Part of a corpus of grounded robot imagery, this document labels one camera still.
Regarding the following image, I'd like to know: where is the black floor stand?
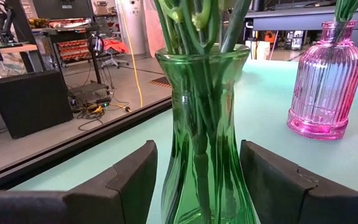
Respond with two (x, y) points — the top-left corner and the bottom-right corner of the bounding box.
(68, 33), (111, 97)

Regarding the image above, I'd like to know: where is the white pillar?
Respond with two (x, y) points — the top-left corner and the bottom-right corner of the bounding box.
(116, 0), (147, 56)

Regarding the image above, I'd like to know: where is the storage rack with trays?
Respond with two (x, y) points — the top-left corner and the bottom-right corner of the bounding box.
(50, 18), (101, 68)

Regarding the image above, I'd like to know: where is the wooden desk top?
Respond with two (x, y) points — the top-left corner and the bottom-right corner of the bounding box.
(0, 42), (39, 58)

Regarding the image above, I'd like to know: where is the red artificial flower bunch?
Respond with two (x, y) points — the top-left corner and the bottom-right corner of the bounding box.
(334, 0), (358, 24)

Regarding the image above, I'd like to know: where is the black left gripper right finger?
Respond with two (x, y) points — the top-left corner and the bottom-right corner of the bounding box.
(239, 139), (358, 224)

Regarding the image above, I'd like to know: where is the black table frame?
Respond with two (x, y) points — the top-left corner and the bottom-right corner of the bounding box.
(0, 96), (173, 191)

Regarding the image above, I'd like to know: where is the grey desk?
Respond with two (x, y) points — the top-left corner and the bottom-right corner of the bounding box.
(244, 2), (358, 32)

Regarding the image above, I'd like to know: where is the purple ribbed glass vase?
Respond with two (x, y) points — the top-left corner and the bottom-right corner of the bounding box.
(287, 20), (358, 141)

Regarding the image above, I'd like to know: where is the black floor box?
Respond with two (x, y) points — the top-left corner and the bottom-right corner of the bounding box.
(0, 68), (74, 140)

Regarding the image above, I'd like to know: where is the black wall monitor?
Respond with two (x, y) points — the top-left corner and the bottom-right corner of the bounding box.
(31, 0), (94, 20)

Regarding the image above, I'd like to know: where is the green glass vase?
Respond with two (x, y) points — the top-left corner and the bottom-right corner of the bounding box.
(154, 43), (257, 224)

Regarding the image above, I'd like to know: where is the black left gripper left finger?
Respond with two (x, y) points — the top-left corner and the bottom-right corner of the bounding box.
(0, 139), (158, 224)

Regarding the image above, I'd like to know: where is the green table mat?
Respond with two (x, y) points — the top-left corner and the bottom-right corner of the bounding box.
(9, 58), (358, 224)

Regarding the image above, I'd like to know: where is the office chair with red cloth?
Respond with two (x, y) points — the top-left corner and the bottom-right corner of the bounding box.
(100, 39), (130, 69)

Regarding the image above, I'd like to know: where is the black power strip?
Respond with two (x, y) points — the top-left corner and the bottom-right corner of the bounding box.
(70, 96), (132, 131)

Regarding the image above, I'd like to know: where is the yellow cable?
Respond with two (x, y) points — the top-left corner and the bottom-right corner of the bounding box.
(85, 0), (144, 114)

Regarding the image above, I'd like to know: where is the orange striped floor strip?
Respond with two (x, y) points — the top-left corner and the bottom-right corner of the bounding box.
(149, 76), (173, 89)

